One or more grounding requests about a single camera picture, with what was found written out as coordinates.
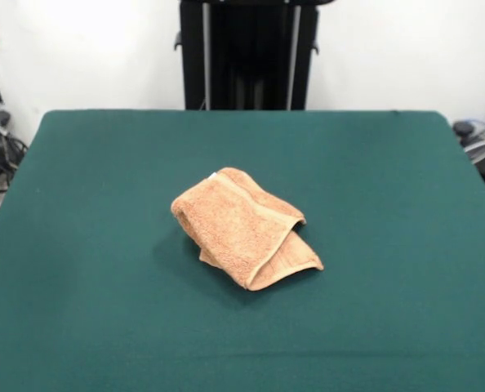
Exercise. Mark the tan terry towel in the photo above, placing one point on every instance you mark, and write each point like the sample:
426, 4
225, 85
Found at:
234, 228

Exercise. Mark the dark green table cloth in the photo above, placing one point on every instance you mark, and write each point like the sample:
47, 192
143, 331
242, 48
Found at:
103, 286

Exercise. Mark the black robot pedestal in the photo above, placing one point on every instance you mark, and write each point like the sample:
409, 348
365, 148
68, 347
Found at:
246, 61

